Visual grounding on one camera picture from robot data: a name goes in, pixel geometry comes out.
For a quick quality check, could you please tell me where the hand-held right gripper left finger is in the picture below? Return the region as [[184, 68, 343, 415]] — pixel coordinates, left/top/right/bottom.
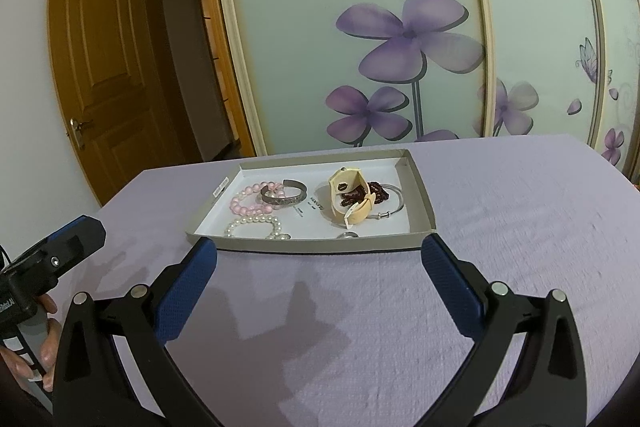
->
[[52, 237, 226, 427]]

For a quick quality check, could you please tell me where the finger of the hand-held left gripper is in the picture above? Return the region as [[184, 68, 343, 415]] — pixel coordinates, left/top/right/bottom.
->
[[0, 214, 107, 295]]

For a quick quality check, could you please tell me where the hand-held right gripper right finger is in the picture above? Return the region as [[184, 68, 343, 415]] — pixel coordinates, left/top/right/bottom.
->
[[417, 233, 596, 427]]

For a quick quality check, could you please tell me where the white pearl bracelet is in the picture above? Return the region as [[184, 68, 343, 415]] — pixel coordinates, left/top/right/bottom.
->
[[223, 214, 292, 242]]

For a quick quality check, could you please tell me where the pink crystal bead bracelet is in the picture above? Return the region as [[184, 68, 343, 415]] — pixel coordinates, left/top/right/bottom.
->
[[229, 181, 287, 217]]

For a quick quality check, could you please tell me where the dark red bead bracelet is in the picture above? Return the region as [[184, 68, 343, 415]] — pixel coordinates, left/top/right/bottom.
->
[[337, 179, 392, 208]]

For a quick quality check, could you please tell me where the cream watch band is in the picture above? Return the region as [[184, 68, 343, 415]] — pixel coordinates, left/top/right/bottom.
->
[[327, 167, 378, 228]]

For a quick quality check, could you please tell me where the silver cuff bracelet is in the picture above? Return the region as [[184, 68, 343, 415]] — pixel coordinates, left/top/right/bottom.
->
[[260, 179, 308, 208]]

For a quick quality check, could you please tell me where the grey cardboard tray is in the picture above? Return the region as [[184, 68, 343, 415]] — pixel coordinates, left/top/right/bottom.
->
[[186, 149, 437, 254]]

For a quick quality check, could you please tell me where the person's left hand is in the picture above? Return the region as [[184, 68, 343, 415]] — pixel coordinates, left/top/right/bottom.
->
[[0, 293, 63, 395]]

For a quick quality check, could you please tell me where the thin silver bangle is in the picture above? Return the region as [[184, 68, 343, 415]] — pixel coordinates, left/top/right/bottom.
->
[[367, 184, 405, 220]]

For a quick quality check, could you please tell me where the purple tablecloth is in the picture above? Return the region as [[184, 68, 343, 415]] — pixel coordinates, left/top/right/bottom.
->
[[47, 134, 640, 427]]

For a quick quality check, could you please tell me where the wooden door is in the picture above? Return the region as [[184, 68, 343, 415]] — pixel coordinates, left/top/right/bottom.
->
[[47, 0, 188, 208]]

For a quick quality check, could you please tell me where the flower print wardrobe door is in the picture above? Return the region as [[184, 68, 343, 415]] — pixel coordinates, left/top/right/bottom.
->
[[457, 0, 603, 148], [565, 0, 640, 180], [209, 0, 497, 158]]

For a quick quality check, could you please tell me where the metal door handle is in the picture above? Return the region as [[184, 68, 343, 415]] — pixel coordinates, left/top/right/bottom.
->
[[69, 117, 95, 151]]

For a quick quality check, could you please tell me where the wooden door frame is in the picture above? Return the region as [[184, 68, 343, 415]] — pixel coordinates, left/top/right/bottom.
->
[[134, 0, 258, 160]]

